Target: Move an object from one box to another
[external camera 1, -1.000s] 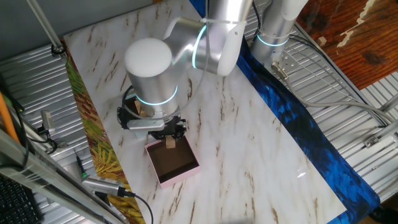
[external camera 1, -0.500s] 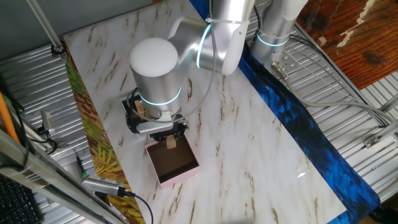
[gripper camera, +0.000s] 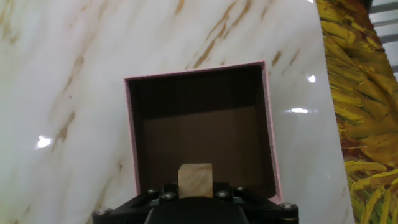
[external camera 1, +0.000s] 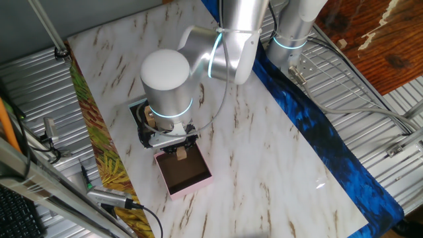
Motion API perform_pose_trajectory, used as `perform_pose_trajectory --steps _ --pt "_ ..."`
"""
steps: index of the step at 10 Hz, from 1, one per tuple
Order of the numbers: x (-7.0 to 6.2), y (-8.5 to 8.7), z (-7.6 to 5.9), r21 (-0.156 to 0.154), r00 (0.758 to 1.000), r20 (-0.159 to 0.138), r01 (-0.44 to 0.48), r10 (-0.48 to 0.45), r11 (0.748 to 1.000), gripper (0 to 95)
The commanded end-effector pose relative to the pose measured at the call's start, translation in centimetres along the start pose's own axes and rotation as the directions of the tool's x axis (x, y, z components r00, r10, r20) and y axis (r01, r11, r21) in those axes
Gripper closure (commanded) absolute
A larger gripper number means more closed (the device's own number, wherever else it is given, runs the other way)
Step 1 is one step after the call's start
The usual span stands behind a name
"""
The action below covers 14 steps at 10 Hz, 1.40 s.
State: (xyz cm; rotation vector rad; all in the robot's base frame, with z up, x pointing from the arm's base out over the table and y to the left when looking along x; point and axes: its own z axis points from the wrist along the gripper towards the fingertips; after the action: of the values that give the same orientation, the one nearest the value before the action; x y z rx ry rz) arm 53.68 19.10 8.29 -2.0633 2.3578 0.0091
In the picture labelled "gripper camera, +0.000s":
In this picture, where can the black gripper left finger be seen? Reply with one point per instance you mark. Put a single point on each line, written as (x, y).
(130, 208)

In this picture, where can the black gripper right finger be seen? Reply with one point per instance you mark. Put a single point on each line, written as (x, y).
(264, 210)

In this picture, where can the yellow green painted cloth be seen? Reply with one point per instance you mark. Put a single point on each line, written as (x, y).
(363, 109)

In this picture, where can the white marble pattern sheet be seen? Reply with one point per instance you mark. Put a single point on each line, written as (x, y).
(77, 109)

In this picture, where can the pink cardboard box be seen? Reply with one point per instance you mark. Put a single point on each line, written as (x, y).
(273, 140)

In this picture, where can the medium wooden cube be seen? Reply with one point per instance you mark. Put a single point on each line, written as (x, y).
(196, 180)

